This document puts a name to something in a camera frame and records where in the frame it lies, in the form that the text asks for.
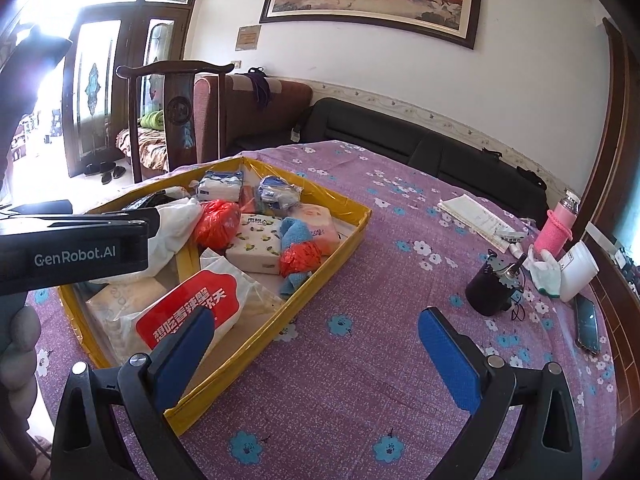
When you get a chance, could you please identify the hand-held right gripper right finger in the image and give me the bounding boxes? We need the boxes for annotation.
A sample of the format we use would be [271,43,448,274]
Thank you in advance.
[417,306,583,480]

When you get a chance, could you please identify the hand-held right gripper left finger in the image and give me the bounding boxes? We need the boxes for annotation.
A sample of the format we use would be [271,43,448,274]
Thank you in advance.
[50,306,216,480]

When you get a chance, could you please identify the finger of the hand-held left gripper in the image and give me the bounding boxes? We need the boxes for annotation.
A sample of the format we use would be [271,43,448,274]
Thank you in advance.
[0,207,162,236]

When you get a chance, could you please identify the red-label striped snack bag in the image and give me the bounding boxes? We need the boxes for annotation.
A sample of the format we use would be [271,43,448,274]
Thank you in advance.
[134,249,287,357]

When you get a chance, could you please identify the beige tissue pack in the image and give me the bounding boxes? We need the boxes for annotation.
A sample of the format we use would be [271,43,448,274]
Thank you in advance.
[84,277,169,367]

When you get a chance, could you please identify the white plastic bag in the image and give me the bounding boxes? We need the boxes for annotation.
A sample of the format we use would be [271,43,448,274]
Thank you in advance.
[100,197,204,286]

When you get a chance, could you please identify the blue flower print tissue pack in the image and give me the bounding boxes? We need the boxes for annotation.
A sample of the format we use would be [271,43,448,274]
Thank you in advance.
[195,169,246,204]

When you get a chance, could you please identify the yellow cardboard box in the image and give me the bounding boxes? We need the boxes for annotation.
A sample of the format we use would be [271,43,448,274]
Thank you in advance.
[57,155,374,437]

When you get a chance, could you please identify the lemon print tissue pack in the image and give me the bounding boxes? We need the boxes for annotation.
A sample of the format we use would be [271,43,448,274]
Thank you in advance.
[224,212,284,276]

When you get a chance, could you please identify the small red plastic bag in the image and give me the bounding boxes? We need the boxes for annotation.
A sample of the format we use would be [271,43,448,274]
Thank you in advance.
[278,242,324,279]

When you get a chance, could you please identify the blue towel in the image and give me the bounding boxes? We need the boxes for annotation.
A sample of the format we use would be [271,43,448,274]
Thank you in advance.
[277,217,344,299]

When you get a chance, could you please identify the blue yellow tissue pack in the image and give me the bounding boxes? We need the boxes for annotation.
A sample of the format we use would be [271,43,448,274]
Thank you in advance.
[255,174,305,211]

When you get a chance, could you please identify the small peach tissue pack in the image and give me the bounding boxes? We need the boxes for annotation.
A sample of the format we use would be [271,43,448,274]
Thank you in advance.
[289,203,341,256]

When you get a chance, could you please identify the person's left hand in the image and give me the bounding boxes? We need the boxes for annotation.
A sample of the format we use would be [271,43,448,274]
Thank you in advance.
[0,304,42,432]

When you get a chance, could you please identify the black shoes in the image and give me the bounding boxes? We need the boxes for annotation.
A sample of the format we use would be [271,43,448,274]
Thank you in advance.
[82,159,129,185]

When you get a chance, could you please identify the black electric motor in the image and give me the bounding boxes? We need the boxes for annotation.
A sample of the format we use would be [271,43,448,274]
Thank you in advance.
[464,249,531,319]

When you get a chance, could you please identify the purple floral tablecloth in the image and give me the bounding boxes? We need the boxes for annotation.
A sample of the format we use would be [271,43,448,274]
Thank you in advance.
[25,140,622,480]

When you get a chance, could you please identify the white glove green cuff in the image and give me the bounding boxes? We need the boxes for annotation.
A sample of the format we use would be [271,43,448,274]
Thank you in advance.
[527,249,566,299]

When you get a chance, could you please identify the dark wooden chair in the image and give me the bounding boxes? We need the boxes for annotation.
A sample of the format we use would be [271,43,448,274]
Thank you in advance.
[115,59,236,184]

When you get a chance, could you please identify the white remote control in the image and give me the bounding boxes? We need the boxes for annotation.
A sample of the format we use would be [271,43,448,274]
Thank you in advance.
[494,227,529,246]

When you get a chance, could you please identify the black smartphone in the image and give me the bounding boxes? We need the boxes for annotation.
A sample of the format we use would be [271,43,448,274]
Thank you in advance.
[573,293,601,356]

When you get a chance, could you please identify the paper notebook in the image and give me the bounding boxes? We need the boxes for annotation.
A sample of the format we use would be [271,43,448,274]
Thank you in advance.
[437,193,526,254]

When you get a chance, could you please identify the white plastic jar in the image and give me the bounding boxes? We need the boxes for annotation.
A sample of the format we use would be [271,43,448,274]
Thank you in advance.
[558,239,600,304]

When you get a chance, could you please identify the pink thermos bottle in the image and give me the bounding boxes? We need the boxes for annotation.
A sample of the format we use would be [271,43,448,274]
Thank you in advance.
[533,192,581,256]

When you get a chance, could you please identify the brown armchair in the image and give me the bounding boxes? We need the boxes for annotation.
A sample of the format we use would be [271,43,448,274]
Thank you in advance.
[192,73,314,167]

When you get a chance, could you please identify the wooden glass door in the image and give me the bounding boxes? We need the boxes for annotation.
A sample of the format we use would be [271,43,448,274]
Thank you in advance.
[62,0,206,179]

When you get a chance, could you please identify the windowsill clutter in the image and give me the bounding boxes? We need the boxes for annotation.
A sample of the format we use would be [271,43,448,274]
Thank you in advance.
[610,240,640,303]

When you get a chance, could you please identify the purple cloth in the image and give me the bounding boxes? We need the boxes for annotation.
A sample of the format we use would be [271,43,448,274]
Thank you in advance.
[247,67,274,111]

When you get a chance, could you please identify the black sofa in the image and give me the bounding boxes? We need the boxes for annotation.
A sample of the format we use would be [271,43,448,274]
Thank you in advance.
[294,97,549,227]

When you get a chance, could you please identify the small wall plaque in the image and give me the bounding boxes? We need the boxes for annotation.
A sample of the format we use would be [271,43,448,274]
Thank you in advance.
[234,24,262,52]

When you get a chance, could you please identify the wooden window frame panel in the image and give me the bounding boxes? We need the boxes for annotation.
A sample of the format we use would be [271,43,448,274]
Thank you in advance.
[575,17,640,427]

